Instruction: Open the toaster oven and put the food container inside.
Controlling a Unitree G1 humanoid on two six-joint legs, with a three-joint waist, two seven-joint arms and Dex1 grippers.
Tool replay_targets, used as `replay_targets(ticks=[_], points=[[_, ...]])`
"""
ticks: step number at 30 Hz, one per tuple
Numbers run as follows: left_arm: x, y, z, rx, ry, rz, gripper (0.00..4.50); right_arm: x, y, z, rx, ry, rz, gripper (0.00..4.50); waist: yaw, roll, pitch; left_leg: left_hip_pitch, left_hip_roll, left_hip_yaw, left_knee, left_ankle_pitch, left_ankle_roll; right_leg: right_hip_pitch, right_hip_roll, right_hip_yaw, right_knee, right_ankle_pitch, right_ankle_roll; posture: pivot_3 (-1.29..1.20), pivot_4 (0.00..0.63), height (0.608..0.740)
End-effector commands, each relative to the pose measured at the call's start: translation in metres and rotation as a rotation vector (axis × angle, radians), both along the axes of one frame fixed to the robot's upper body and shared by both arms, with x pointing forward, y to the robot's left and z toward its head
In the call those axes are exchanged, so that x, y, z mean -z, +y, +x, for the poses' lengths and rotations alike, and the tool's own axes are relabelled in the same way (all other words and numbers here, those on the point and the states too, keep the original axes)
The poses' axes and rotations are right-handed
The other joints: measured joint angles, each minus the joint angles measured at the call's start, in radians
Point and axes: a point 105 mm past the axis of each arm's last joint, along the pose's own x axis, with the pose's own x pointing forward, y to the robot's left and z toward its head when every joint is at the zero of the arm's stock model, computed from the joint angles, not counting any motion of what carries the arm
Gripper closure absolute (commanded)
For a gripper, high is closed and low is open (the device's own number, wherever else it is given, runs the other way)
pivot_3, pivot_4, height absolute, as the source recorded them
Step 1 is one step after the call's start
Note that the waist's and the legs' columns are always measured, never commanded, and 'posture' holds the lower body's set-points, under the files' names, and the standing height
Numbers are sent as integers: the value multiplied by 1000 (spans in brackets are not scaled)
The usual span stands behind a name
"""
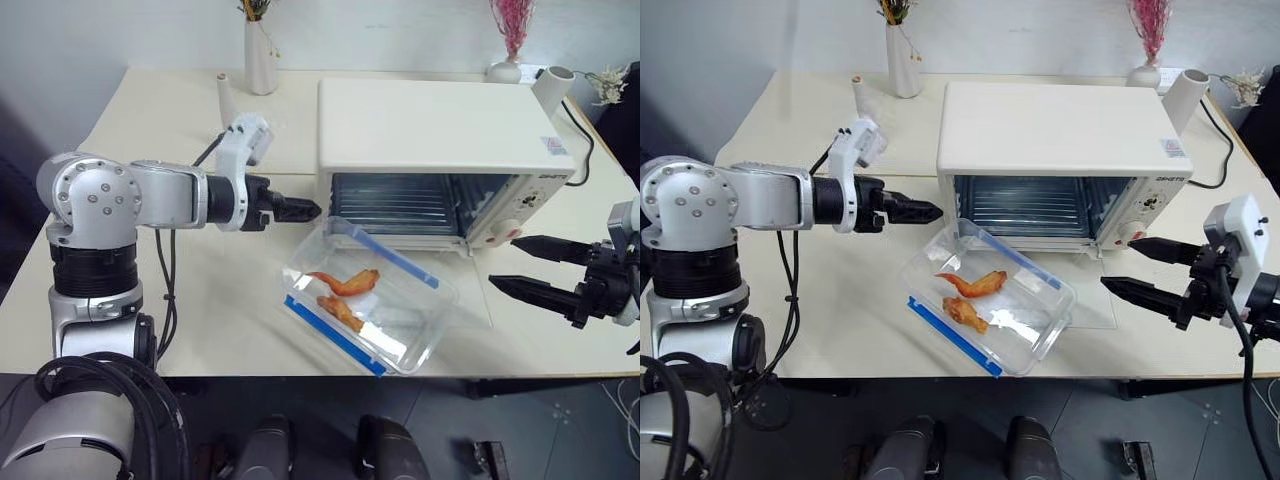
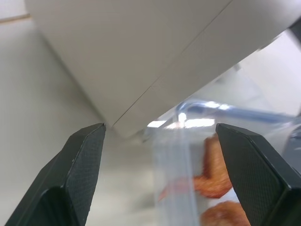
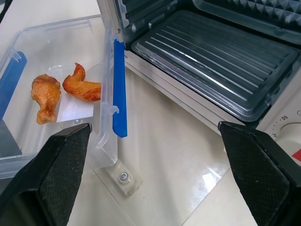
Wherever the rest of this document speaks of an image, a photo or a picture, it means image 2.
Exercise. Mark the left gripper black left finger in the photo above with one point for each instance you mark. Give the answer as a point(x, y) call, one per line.
point(70, 179)

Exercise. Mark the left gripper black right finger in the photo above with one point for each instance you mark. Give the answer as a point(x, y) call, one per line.
point(256, 179)

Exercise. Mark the clear plastic food container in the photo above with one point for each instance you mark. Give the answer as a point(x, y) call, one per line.
point(178, 153)

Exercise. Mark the fried chicken piece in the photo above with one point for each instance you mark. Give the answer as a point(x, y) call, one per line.
point(212, 181)
point(223, 215)

